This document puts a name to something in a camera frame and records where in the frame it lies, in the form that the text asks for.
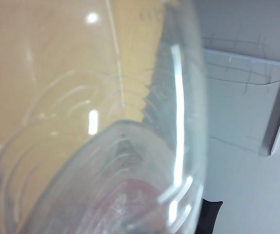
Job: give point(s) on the clear mineral water bottle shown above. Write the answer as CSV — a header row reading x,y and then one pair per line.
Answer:
x,y
100,122

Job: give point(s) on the white wall ledge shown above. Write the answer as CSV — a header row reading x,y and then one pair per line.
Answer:
x,y
242,58

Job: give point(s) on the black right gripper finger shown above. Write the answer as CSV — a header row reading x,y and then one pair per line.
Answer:
x,y
210,217

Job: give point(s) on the grey pillar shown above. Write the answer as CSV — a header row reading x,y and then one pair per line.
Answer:
x,y
279,97

